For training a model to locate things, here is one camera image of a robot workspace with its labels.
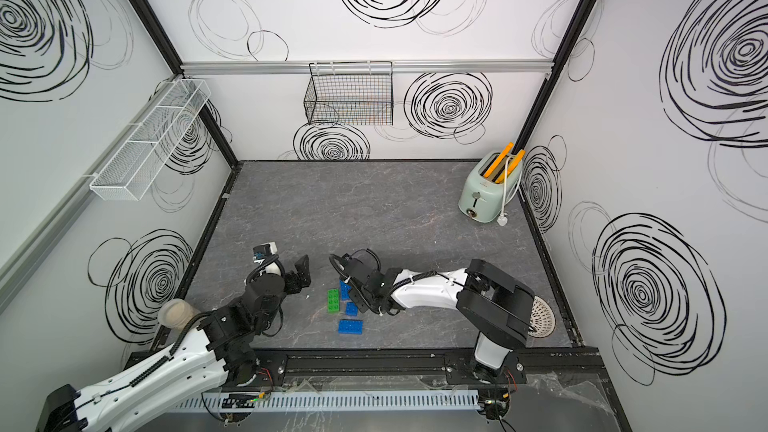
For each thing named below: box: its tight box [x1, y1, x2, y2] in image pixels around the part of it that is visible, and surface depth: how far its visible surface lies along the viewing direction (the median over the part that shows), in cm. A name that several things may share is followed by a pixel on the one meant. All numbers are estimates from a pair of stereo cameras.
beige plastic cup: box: [157, 299, 201, 330], surface depth 74 cm
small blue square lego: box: [345, 302, 359, 317], surface depth 84 cm
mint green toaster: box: [458, 151, 523, 223], surface depth 96 cm
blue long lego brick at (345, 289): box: [340, 280, 352, 301], surface depth 86 cm
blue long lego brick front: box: [338, 319, 365, 335], surface depth 80 cm
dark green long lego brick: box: [327, 288, 341, 312], surface depth 86 cm
